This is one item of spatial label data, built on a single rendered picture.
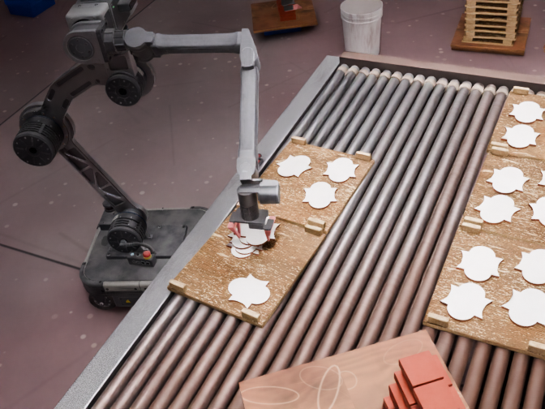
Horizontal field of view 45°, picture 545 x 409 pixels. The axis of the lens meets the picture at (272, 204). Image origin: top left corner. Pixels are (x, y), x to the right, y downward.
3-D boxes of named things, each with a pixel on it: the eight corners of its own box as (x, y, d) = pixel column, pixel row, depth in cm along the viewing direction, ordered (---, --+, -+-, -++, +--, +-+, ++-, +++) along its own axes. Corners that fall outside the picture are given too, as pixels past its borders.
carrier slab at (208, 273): (167, 290, 206) (166, 286, 205) (237, 209, 231) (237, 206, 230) (262, 329, 191) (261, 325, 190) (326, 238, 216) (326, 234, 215)
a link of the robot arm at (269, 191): (245, 172, 206) (239, 162, 198) (281, 171, 205) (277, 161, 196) (243, 208, 202) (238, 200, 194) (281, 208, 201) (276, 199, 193)
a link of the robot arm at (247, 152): (244, 64, 218) (238, 47, 208) (261, 63, 218) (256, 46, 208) (241, 187, 205) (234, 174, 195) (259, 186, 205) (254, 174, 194)
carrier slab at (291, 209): (237, 208, 232) (236, 204, 231) (291, 143, 257) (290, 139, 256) (327, 234, 217) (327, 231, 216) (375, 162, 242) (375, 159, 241)
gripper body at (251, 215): (238, 211, 209) (235, 193, 204) (269, 213, 206) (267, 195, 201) (232, 225, 204) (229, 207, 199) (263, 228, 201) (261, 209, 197)
